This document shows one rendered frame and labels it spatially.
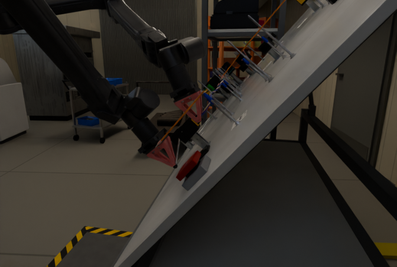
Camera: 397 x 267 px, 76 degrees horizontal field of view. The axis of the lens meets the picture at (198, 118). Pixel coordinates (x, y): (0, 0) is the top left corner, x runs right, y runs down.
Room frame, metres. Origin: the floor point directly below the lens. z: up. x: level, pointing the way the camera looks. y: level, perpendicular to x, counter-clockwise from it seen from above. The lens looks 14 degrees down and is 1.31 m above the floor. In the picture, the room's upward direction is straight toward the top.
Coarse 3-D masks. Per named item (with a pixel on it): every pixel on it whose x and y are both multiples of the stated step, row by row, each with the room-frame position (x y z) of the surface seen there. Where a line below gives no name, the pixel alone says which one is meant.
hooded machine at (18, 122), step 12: (0, 60) 3.90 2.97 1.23; (0, 72) 3.85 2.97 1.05; (0, 84) 3.81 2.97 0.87; (12, 84) 4.01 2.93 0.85; (0, 96) 3.72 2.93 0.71; (12, 96) 3.97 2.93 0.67; (0, 108) 3.67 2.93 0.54; (12, 108) 3.92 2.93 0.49; (24, 108) 4.19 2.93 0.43; (0, 120) 3.63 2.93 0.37; (12, 120) 3.88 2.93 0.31; (24, 120) 4.14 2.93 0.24; (0, 132) 3.59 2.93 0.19; (12, 132) 3.83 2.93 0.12; (24, 132) 4.15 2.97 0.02
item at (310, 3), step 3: (306, 0) 0.97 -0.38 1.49; (309, 0) 1.00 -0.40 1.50; (312, 0) 0.99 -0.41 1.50; (303, 3) 0.97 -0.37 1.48; (306, 3) 0.99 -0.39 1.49; (309, 3) 1.00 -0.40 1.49; (312, 3) 1.00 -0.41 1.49; (309, 6) 0.99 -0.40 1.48; (312, 6) 1.00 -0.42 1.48; (315, 6) 0.99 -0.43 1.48; (318, 6) 0.97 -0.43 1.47; (315, 9) 1.00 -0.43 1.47
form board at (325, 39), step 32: (320, 0) 1.20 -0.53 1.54; (352, 0) 0.54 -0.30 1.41; (384, 0) 0.35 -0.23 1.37; (288, 32) 1.33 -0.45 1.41; (320, 32) 0.55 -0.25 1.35; (352, 32) 0.35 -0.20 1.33; (288, 64) 0.58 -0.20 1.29; (320, 64) 0.35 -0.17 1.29; (256, 96) 0.61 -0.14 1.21; (288, 96) 0.36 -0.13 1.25; (224, 128) 0.64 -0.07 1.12; (256, 128) 0.37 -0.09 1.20; (224, 160) 0.38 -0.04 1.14; (192, 192) 0.39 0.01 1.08; (160, 224) 0.40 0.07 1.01; (128, 256) 0.41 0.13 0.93
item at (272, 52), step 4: (268, 40) 0.85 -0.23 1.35; (264, 44) 0.85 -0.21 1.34; (268, 44) 0.83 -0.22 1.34; (272, 44) 0.85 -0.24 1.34; (260, 48) 0.84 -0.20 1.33; (264, 48) 0.85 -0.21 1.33; (268, 48) 0.83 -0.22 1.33; (272, 48) 0.84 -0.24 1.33; (264, 52) 0.84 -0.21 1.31; (268, 52) 0.85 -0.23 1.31; (272, 52) 0.86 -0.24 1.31; (276, 52) 0.84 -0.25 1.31; (272, 56) 0.84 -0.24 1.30; (276, 56) 0.85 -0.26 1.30; (280, 56) 0.83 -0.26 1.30
